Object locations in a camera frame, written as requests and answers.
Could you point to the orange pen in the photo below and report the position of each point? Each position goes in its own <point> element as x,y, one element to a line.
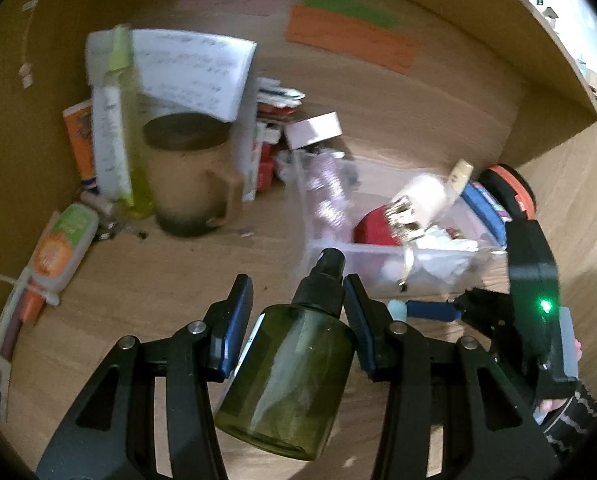
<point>23,310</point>

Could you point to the green sticky note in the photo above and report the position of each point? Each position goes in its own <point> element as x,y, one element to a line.
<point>351,7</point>

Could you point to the brown mug with dark lid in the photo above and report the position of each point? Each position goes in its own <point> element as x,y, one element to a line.
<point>188,180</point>

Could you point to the blue patchwork pouch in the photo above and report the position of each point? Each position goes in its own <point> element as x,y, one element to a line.
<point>486,212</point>

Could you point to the white handwritten paper sheet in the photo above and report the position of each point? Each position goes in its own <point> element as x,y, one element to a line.
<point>193,72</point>

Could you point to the white printed tube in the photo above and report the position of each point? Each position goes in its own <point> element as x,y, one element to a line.
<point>106,130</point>

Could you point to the person's right forearm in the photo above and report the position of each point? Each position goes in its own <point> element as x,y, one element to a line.
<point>576,425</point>

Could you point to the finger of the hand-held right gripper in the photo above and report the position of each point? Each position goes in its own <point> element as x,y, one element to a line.
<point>431,310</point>
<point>488,310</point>

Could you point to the black case with orange zip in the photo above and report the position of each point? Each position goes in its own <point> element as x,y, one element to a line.
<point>511,190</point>

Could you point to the yellow green bottle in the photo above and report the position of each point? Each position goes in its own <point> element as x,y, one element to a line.
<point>133,160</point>

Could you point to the small pink box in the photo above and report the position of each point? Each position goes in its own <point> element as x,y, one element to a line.
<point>313,129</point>

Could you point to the dark green spray bottle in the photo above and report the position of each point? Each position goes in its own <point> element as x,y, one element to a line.
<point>288,370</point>

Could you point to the white cloth pouch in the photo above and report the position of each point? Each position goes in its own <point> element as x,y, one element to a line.
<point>443,255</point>

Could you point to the small light blue item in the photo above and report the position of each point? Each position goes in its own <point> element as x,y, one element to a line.
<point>397,309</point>

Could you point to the cream lotion bottle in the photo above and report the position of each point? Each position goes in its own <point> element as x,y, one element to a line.
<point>460,177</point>

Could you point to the red soft item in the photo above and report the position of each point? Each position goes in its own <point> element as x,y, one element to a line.
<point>376,227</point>

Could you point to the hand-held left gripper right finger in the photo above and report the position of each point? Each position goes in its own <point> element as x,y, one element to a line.
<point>358,316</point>

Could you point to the person's right hand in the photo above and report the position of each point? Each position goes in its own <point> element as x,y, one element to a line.
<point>553,405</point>

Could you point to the orange sticky note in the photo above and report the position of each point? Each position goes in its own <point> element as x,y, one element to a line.
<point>348,37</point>

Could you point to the orange tube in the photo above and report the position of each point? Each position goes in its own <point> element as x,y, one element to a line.
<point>80,142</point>

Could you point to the white bottle with gold cap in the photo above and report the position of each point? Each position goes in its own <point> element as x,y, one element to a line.
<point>423,197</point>

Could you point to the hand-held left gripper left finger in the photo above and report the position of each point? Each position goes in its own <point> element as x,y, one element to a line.
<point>238,320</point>

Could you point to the clear plastic container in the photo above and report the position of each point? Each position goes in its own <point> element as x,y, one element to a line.
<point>328,255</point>

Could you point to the green and orange wipes pack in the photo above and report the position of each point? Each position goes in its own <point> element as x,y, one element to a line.
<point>61,250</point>

